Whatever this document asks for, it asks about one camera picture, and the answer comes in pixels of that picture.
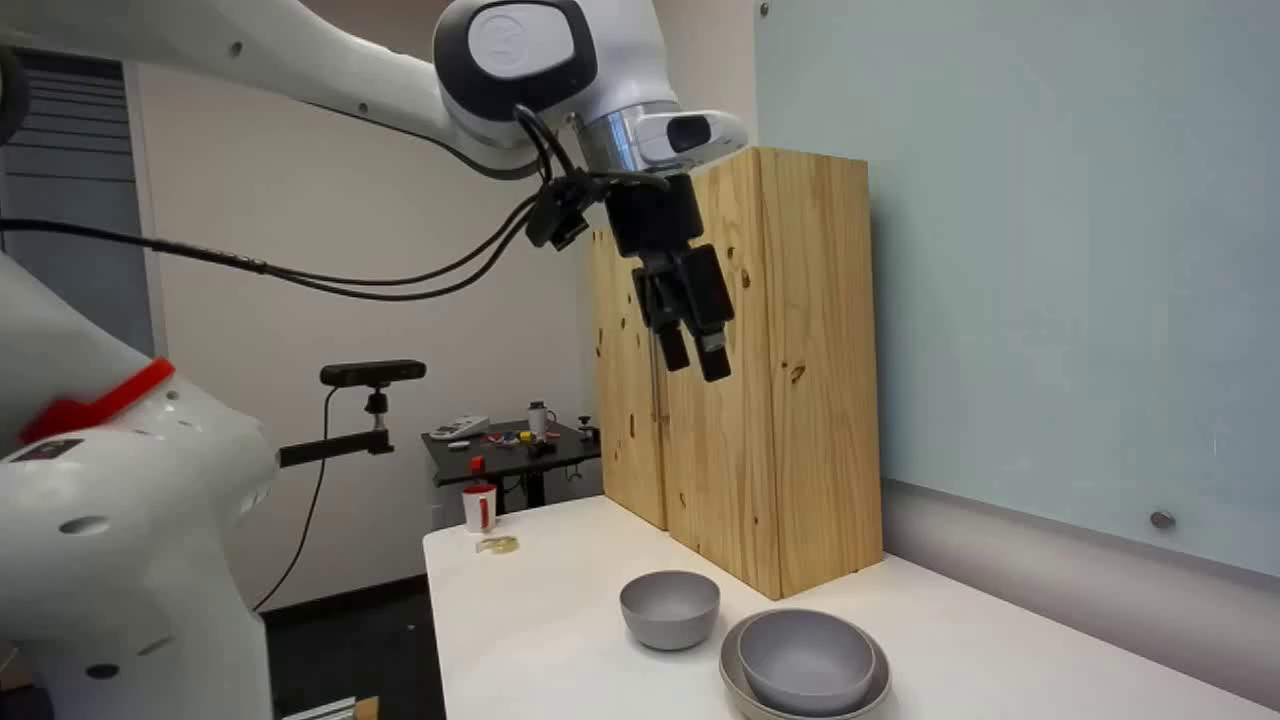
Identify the thin black camera cable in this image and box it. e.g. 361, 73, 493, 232
254, 384, 337, 615

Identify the red and white cup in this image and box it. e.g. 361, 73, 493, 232
461, 456, 501, 538

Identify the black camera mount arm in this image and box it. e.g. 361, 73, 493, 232
276, 384, 400, 474

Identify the glass whiteboard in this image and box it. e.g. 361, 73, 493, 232
754, 0, 1280, 580

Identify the black stereo camera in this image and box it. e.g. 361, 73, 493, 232
317, 358, 432, 393

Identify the black side table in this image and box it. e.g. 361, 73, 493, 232
420, 418, 603, 526

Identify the beige bottom bowl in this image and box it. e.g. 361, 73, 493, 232
716, 615, 898, 720

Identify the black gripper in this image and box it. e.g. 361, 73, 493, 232
603, 174, 740, 387

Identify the grey plate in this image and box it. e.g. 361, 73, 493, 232
618, 567, 726, 657

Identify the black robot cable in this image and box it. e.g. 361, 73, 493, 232
0, 105, 593, 304

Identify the gray bowl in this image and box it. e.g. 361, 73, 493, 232
737, 610, 882, 717

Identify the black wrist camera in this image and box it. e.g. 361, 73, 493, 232
525, 174, 614, 258

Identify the wooden plywood panel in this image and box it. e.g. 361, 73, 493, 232
583, 145, 890, 606

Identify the gray door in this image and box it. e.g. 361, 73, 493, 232
0, 54, 157, 358

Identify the red strap on robot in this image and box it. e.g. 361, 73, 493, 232
18, 358, 181, 447

